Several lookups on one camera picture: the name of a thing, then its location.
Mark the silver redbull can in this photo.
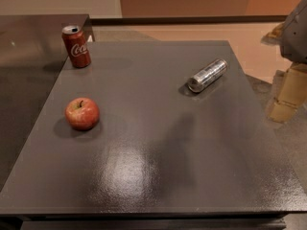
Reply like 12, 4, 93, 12
187, 58, 228, 93

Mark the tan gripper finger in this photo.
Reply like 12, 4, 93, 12
266, 23, 284, 39
268, 63, 307, 123

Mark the red coca-cola can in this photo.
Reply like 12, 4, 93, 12
62, 25, 91, 68

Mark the red apple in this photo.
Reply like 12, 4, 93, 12
65, 98, 100, 130

